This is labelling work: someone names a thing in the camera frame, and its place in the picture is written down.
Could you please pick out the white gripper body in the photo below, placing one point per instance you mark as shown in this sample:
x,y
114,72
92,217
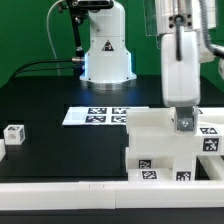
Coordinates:
x,y
180,79

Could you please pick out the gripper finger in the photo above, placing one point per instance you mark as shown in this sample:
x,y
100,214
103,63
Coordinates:
x,y
186,118

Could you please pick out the white chair back frame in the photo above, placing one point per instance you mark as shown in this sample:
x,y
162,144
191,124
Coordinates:
x,y
152,132

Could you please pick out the white chair seat block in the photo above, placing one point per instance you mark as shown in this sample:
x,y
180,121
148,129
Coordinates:
x,y
184,168

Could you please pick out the white right fence bar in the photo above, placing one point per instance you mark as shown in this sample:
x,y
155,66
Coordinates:
x,y
214,167

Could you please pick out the white fence bar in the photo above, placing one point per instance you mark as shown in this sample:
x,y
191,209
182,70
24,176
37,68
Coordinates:
x,y
111,195
214,167

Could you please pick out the flat white tagged plate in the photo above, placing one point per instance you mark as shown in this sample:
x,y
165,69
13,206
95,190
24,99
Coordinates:
x,y
76,116

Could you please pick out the white front fence bar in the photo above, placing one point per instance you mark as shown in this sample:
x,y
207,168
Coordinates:
x,y
111,195

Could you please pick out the small white cube block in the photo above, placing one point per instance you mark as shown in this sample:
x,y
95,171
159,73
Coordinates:
x,y
14,134

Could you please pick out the white fence piece left edge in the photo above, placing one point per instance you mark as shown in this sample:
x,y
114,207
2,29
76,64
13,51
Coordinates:
x,y
2,149

